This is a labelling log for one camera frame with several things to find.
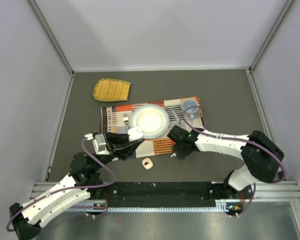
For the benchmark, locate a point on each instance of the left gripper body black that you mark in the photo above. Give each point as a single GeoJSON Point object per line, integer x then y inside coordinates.
{"type": "Point", "coordinates": [112, 152]}

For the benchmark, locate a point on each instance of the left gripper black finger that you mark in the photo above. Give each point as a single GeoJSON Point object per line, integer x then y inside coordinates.
{"type": "Point", "coordinates": [116, 141]}
{"type": "Point", "coordinates": [133, 144]}

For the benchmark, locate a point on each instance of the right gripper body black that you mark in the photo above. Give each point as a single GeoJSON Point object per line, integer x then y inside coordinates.
{"type": "Point", "coordinates": [182, 152]}

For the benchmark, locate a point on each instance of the white earbud charging case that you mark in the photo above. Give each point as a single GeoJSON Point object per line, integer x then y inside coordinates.
{"type": "Point", "coordinates": [147, 163]}

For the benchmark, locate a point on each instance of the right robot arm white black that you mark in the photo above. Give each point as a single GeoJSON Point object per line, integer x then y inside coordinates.
{"type": "Point", "coordinates": [260, 155]}

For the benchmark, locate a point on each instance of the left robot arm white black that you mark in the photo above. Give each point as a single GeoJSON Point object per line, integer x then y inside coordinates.
{"type": "Point", "coordinates": [81, 183]}

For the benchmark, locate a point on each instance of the light blue mug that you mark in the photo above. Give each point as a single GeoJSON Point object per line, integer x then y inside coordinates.
{"type": "Point", "coordinates": [190, 107]}

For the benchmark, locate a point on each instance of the colourful patchwork placemat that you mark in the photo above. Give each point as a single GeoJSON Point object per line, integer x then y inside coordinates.
{"type": "Point", "coordinates": [111, 121]}

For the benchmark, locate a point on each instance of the white round plate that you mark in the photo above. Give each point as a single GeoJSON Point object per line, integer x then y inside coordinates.
{"type": "Point", "coordinates": [152, 119]}

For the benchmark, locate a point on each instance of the yellow woven cloth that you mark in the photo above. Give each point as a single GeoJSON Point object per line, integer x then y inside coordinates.
{"type": "Point", "coordinates": [111, 90]}

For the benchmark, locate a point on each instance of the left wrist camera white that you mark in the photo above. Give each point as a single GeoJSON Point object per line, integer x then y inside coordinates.
{"type": "Point", "coordinates": [99, 143]}

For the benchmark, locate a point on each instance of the silver knife pink handle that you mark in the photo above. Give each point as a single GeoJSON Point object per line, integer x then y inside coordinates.
{"type": "Point", "coordinates": [178, 120]}

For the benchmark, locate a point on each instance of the silver fork pink handle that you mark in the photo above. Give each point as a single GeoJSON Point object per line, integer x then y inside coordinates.
{"type": "Point", "coordinates": [126, 121]}

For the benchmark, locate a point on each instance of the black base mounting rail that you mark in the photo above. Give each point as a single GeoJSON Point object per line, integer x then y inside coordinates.
{"type": "Point", "coordinates": [171, 194]}

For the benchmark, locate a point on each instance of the aluminium frame front beam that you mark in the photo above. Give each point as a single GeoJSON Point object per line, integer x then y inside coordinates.
{"type": "Point", "coordinates": [286, 191]}

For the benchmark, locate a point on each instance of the aluminium frame left post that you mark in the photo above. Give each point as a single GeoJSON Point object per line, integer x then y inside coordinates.
{"type": "Point", "coordinates": [50, 35]}

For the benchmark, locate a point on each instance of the aluminium frame post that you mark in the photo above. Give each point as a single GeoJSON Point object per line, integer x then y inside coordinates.
{"type": "Point", "coordinates": [274, 29]}
{"type": "Point", "coordinates": [50, 35]}

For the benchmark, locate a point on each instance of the aluminium frame right post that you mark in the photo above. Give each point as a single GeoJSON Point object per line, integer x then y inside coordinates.
{"type": "Point", "coordinates": [274, 29]}

